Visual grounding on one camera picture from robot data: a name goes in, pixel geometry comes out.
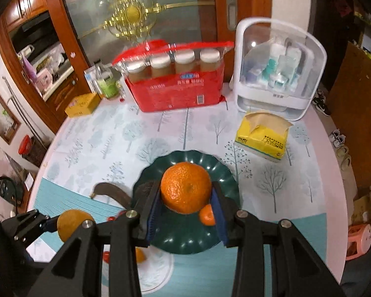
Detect dark green scalloped plate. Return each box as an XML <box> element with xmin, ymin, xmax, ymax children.
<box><xmin>133</xmin><ymin>150</ymin><xmax>242</xmax><ymax>256</ymax></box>

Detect green labelled jar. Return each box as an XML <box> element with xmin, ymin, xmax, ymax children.
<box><xmin>97</xmin><ymin>74</ymin><xmax>119</xmax><ymax>99</ymax></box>

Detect medium orange tangerine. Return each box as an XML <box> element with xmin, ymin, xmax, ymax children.
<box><xmin>199</xmin><ymin>204</ymin><xmax>216</xmax><ymax>226</ymax></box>

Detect silver door lock handle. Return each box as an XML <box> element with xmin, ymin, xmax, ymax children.
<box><xmin>226</xmin><ymin>0</ymin><xmax>238</xmax><ymax>31</ymax></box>

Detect blue and white carton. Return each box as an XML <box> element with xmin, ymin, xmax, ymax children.
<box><xmin>84</xmin><ymin>65</ymin><xmax>99</xmax><ymax>95</ymax></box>

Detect red basket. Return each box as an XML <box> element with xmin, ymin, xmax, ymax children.
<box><xmin>19</xmin><ymin>134</ymin><xmax>34</xmax><ymax>155</ymax></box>

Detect overripe dark banana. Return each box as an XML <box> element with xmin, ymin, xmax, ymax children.
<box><xmin>91</xmin><ymin>183</ymin><xmax>133</xmax><ymax>209</ymax></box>

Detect white shoes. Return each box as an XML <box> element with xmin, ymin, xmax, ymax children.
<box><xmin>329</xmin><ymin>129</ymin><xmax>347</xmax><ymax>147</ymax></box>

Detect yellow tissue pack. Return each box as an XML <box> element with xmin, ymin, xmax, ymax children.
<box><xmin>234</xmin><ymin>110</ymin><xmax>294</xmax><ymax>162</ymax></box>

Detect glass door with gold ornament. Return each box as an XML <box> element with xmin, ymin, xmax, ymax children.
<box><xmin>57</xmin><ymin>0</ymin><xmax>217</xmax><ymax>69</ymax></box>

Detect white cosmetics organizer case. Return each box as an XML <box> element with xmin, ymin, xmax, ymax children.
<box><xmin>230</xmin><ymin>17</ymin><xmax>327</xmax><ymax>121</ymax></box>

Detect wooden kitchen cabinet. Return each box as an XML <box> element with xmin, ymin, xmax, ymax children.
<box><xmin>0</xmin><ymin>0</ymin><xmax>90</xmax><ymax>133</ymax></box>

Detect white-lidded glass jar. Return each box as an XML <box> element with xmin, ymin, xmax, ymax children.
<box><xmin>150</xmin><ymin>54</ymin><xmax>171</xmax><ymax>78</ymax></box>
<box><xmin>126</xmin><ymin>60</ymin><xmax>149</xmax><ymax>82</ymax></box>
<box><xmin>174</xmin><ymin>50</ymin><xmax>195</xmax><ymax>74</ymax></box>
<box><xmin>200</xmin><ymin>49</ymin><xmax>221</xmax><ymax>71</ymax></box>

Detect brown wooden board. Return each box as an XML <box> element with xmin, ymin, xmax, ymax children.
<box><xmin>326</xmin><ymin>42</ymin><xmax>371</xmax><ymax>189</ymax></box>

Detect tree print tablecloth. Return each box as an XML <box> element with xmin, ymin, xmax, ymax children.
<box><xmin>28</xmin><ymin>82</ymin><xmax>356</xmax><ymax>297</ymax></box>

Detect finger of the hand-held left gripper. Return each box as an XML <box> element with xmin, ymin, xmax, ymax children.
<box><xmin>1</xmin><ymin>209</ymin><xmax>61</xmax><ymax>248</ymax></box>

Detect pink plastic stool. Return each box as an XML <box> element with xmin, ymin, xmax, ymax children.
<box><xmin>346</xmin><ymin>224</ymin><xmax>371</xmax><ymax>260</ymax></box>

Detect beige slippers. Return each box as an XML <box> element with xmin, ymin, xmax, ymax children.
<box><xmin>337</xmin><ymin>147</ymin><xmax>352</xmax><ymax>172</ymax></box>

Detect red carton with clear lid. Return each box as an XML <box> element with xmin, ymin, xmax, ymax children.
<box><xmin>111</xmin><ymin>40</ymin><xmax>235</xmax><ymax>113</ymax></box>

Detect small yellow cardboard box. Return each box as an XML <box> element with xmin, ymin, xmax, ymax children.
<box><xmin>64</xmin><ymin>93</ymin><xmax>101</xmax><ymax>118</ymax></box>

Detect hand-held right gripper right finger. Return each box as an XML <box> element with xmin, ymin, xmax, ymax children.
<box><xmin>210</xmin><ymin>181</ymin><xmax>347</xmax><ymax>297</ymax></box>

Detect large yellow orange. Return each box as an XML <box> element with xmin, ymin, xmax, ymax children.
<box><xmin>57</xmin><ymin>209</ymin><xmax>95</xmax><ymax>243</ymax></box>

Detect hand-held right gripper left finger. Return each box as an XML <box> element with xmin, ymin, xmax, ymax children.
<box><xmin>28</xmin><ymin>181</ymin><xmax>161</xmax><ymax>297</ymax></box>

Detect black sneaker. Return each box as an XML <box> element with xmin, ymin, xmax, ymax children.
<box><xmin>312</xmin><ymin>90</ymin><xmax>331</xmax><ymax>116</ymax></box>

